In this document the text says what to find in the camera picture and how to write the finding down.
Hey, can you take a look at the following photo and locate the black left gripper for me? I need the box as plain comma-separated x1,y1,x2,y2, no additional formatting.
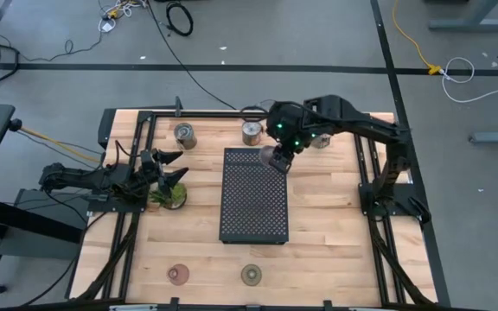
138,149,189,198

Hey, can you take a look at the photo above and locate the green-tinted glass candle holder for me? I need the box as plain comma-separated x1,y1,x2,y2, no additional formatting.
240,263,264,288

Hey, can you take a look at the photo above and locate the succulent plant in black pot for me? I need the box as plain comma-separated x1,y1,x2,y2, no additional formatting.
147,181,188,212

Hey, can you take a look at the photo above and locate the black perforated metal shelf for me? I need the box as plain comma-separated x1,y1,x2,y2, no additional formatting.
218,147,291,245

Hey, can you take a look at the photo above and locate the black corner panel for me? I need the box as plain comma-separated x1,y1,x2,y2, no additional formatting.
97,107,118,150

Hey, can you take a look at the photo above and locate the thin grey cable loop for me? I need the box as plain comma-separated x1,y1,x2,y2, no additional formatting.
239,99,276,124

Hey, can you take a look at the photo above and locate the black aluminium table frame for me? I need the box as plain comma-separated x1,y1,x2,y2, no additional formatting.
73,108,438,308

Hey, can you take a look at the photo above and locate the long black floor cable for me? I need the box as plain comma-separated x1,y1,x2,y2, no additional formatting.
144,0,237,111

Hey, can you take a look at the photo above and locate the yellow cable with black knob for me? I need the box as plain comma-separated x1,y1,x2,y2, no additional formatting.
9,118,103,164

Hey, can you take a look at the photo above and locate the silver bracket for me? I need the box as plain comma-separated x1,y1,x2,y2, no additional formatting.
108,303,159,311

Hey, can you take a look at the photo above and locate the coiled black cable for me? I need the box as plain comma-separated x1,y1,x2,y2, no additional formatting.
165,1,195,37

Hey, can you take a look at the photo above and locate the white and yellow cable bundle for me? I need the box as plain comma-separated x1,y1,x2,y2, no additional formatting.
98,0,149,34

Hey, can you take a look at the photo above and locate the thin black floor cable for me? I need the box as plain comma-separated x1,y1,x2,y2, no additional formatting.
17,29,105,64

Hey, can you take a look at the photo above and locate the yellow extension cord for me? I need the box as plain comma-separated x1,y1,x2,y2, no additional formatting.
392,0,444,77

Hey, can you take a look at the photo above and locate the white floor cable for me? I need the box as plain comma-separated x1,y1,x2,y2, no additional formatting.
441,56,498,105

